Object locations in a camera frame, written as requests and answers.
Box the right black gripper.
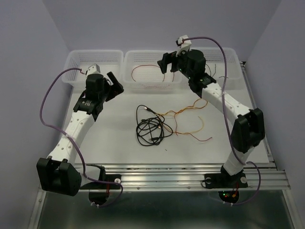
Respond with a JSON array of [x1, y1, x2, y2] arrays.
[[157, 47, 193, 80]]

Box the dark red thin wire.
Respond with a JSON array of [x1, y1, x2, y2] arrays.
[[132, 63, 176, 83]]

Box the dark brown thin wire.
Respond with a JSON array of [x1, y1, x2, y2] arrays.
[[206, 62, 229, 79]]

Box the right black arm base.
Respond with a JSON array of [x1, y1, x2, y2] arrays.
[[201, 166, 248, 205]]

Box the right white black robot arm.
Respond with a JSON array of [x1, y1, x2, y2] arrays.
[[157, 50, 265, 186]]

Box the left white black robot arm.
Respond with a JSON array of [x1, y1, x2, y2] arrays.
[[36, 66, 124, 196]]

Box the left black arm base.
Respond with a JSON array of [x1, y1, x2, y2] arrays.
[[80, 164, 123, 208]]

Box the left white perforated basket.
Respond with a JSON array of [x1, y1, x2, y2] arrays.
[[61, 50, 123, 90]]

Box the white perforated basket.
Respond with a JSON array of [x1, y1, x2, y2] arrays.
[[181, 47, 241, 83], [61, 50, 123, 90], [122, 50, 184, 91]]

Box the middle white perforated basket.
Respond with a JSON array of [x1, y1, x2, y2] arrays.
[[122, 50, 184, 91]]

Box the right white perforated basket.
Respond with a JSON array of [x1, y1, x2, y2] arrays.
[[181, 47, 241, 83]]

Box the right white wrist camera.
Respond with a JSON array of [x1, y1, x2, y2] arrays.
[[176, 35, 192, 57]]

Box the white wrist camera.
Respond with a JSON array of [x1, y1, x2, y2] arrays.
[[86, 63, 101, 77], [176, 35, 192, 57]]

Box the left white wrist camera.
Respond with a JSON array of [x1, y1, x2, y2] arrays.
[[86, 63, 101, 77]]

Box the black usb cable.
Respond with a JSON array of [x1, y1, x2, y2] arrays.
[[135, 104, 174, 146]]

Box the aluminium extrusion rail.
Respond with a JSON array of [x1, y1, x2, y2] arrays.
[[78, 163, 291, 191]]

